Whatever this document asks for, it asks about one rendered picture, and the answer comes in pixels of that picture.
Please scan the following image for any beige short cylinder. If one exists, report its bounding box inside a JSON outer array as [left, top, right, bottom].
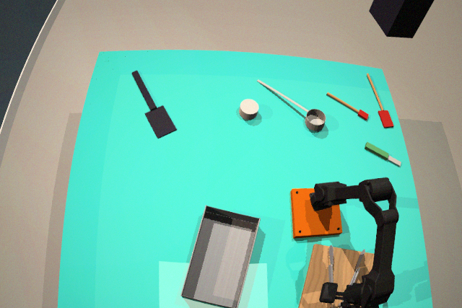
[[239, 99, 259, 120]]

